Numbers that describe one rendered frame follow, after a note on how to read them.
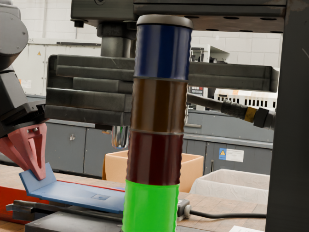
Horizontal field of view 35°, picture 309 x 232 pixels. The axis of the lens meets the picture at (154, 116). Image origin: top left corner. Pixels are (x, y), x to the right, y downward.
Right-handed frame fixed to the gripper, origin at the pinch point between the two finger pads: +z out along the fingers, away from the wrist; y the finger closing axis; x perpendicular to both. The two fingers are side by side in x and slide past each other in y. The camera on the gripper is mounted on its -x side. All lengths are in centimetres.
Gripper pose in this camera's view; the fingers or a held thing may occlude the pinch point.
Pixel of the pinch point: (38, 174)
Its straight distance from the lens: 70.1
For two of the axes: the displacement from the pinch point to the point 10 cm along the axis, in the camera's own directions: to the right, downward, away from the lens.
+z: 4.2, 9.1, -0.3
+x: 3.3, -1.2, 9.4
